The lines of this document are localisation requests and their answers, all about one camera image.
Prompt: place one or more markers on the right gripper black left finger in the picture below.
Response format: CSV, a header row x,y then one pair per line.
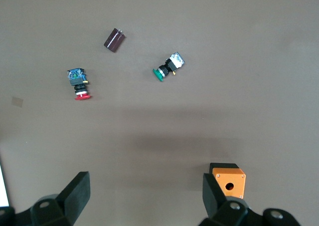
x,y
74,196

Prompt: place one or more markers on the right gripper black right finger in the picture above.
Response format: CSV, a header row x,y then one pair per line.
x,y
211,198

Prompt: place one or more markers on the red push button switch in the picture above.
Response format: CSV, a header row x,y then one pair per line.
x,y
78,80

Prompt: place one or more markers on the white drawer cabinet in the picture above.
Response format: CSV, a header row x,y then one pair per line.
x,y
3,186

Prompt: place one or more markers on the brown tape patch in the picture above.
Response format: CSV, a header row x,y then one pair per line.
x,y
17,102

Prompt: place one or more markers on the dark maroon cylindrical capacitor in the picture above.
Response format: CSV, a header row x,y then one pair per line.
x,y
114,41

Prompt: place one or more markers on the orange button enclosure box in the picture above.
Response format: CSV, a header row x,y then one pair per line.
x,y
231,179

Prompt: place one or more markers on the green push button switch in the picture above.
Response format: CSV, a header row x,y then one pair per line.
x,y
172,64

